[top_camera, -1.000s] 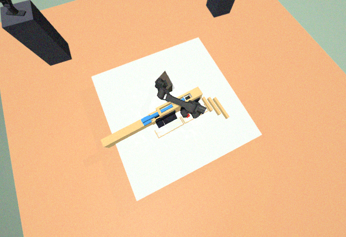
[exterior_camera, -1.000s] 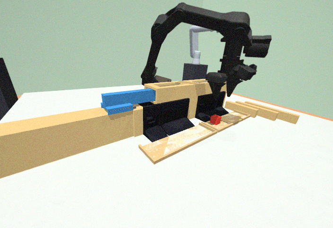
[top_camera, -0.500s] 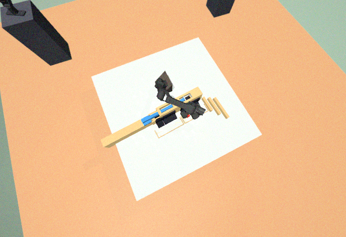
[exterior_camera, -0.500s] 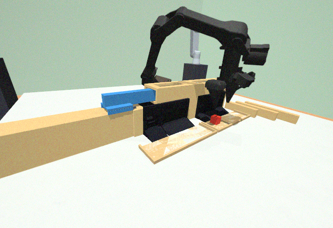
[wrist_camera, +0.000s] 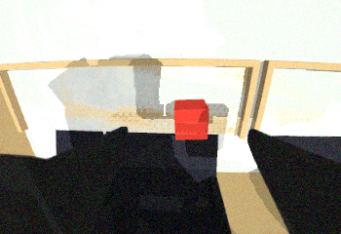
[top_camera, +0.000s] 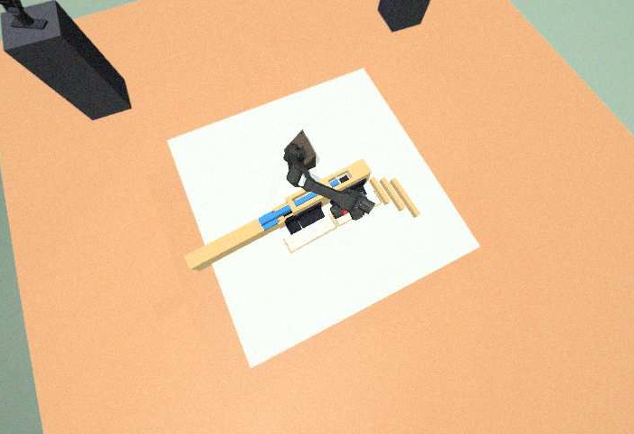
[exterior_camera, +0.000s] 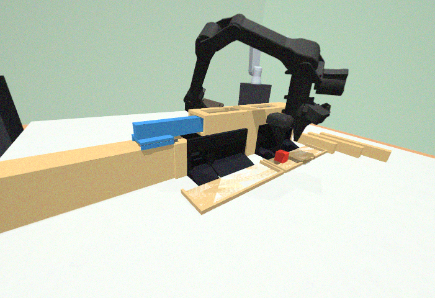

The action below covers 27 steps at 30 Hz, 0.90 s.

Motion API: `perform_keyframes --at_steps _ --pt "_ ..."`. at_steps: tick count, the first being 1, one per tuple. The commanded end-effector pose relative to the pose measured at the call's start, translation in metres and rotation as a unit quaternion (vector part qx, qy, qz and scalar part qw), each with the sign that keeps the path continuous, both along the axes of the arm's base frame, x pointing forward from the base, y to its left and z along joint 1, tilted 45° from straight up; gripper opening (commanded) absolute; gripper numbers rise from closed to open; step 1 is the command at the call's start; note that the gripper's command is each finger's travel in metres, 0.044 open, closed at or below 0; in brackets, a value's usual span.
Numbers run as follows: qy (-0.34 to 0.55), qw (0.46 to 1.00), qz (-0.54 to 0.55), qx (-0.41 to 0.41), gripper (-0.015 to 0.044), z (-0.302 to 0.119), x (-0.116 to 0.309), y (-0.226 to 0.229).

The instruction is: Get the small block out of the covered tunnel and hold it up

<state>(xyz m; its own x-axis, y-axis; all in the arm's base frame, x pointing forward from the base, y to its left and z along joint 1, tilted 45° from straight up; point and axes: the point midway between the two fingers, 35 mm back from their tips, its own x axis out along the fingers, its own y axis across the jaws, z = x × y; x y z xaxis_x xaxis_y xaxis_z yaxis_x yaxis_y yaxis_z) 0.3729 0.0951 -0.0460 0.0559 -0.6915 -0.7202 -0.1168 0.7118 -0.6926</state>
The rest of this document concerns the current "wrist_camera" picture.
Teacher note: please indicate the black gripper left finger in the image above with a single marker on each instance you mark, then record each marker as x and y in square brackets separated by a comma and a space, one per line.
[70, 187]

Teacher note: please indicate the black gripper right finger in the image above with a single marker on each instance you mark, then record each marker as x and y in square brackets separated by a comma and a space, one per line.
[305, 187]

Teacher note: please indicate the red cube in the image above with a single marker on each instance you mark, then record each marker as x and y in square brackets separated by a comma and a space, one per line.
[191, 119]

